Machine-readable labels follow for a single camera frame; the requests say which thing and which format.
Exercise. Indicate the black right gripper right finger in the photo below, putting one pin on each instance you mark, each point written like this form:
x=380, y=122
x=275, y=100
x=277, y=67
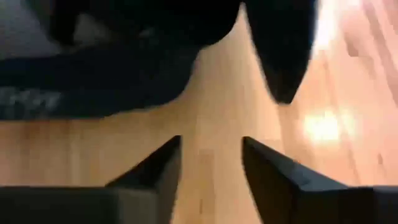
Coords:
x=311, y=202

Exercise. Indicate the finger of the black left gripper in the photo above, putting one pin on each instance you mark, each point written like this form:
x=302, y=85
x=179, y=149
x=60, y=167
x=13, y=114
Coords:
x=283, y=46

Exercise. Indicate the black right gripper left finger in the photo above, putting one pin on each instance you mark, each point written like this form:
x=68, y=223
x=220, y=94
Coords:
x=93, y=205

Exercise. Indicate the dark navy backpack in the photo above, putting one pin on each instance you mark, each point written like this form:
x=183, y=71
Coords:
x=93, y=77

